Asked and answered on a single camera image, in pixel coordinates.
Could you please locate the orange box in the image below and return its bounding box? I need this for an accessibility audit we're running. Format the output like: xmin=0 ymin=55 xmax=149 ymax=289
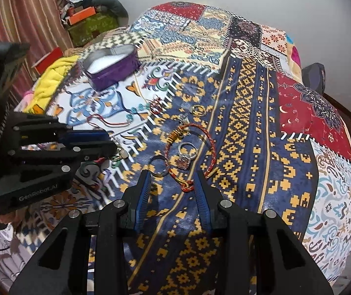
xmin=66 ymin=6 xmax=97 ymax=26

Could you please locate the yellow cloth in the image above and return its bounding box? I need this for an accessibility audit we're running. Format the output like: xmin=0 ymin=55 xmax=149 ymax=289
xmin=24 ymin=55 xmax=81 ymax=115

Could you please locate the grey pillow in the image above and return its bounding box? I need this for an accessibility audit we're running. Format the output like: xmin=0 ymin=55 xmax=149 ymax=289
xmin=301 ymin=63 xmax=326 ymax=94

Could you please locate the red cord necklace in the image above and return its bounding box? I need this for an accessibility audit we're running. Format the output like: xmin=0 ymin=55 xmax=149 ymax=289
xmin=88 ymin=103 xmax=151 ymax=128

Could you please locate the red braided bracelet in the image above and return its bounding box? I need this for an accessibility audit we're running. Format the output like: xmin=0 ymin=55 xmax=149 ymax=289
xmin=162 ymin=122 xmax=221 ymax=193

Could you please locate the grey bag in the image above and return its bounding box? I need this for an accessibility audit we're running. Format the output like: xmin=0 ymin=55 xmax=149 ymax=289
xmin=94 ymin=0 xmax=129 ymax=27

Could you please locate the red box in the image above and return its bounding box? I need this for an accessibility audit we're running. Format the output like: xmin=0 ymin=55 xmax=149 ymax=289
xmin=31 ymin=47 xmax=64 ymax=73

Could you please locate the small round pendant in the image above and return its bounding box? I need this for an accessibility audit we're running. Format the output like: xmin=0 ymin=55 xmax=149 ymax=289
xmin=109 ymin=149 xmax=130 ymax=162

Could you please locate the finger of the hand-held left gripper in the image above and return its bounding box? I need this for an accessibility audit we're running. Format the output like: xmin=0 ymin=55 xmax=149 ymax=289
xmin=8 ymin=112 xmax=108 ymax=148
xmin=8 ymin=141 xmax=118 ymax=189

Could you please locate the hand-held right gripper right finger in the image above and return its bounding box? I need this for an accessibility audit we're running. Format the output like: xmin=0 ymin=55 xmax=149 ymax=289
xmin=194 ymin=170 xmax=334 ymax=295

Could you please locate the striped curtain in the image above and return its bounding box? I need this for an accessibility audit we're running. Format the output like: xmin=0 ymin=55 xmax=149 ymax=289
xmin=0 ymin=0 xmax=73 ymax=66

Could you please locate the patchwork printed blanket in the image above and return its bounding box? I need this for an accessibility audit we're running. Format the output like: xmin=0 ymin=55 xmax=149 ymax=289
xmin=14 ymin=1 xmax=351 ymax=295

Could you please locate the purple heart-shaped jewelry box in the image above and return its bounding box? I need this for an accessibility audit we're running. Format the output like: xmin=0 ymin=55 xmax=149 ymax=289
xmin=82 ymin=44 xmax=140 ymax=91

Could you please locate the red beaded bracelet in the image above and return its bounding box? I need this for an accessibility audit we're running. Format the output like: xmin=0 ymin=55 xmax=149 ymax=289
xmin=149 ymin=98 xmax=164 ymax=114

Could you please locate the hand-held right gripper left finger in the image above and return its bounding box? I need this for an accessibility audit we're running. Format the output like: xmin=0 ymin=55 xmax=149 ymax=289
xmin=8 ymin=170 xmax=153 ymax=295

